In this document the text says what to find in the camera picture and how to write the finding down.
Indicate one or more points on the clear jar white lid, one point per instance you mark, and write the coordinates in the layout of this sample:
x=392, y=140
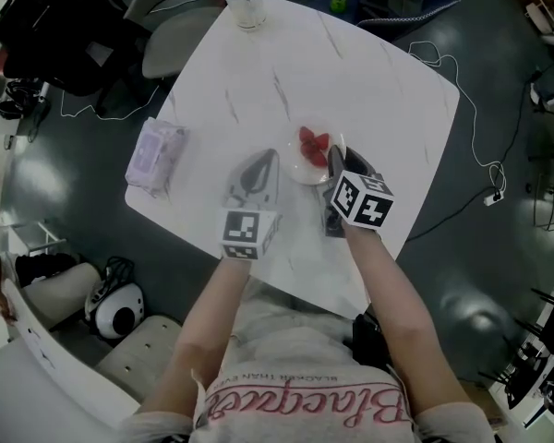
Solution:
x=244, y=3

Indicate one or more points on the dark blue chair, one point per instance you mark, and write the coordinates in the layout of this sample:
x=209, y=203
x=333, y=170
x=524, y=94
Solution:
x=406, y=9

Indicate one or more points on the black waist pouch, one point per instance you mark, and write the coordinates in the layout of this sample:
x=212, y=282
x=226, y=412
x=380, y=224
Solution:
x=369, y=339

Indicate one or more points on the white t-shirt pink print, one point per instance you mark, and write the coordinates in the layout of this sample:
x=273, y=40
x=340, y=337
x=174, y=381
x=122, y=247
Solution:
x=295, y=386

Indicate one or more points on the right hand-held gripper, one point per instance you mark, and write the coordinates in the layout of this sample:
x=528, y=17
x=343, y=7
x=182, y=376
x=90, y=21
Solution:
x=362, y=199

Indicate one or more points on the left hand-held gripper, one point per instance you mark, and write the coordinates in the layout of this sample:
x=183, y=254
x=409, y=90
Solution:
x=242, y=231

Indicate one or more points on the black office chair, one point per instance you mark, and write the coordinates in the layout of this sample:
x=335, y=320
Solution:
x=60, y=30

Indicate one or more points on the person's left forearm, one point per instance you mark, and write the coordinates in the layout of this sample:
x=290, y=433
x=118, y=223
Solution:
x=203, y=330

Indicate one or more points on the grey padded chair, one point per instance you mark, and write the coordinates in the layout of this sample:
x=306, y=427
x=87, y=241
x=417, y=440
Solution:
x=180, y=39

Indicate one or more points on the beige padded seat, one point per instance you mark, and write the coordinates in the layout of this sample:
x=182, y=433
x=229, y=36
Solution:
x=143, y=358

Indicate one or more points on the white power strip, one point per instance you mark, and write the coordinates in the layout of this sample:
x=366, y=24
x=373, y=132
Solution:
x=493, y=198

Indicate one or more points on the white curved board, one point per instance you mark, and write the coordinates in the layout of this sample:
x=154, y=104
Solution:
x=37, y=395

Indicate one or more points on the white round device black eye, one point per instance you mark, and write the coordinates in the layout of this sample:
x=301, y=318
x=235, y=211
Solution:
x=120, y=312

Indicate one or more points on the purple wet wipes pack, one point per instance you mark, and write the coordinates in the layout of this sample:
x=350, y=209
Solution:
x=154, y=155

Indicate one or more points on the red strawberry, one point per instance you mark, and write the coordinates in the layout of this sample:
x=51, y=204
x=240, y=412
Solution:
x=317, y=158
x=322, y=140
x=305, y=133
x=308, y=146

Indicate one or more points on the white round plate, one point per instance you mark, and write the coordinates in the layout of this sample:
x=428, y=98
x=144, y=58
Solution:
x=295, y=164

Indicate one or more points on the person's right forearm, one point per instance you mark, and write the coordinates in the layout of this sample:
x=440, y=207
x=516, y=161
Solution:
x=392, y=312

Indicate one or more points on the white marble table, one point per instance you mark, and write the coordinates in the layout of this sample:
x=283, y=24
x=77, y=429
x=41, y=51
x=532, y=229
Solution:
x=351, y=86

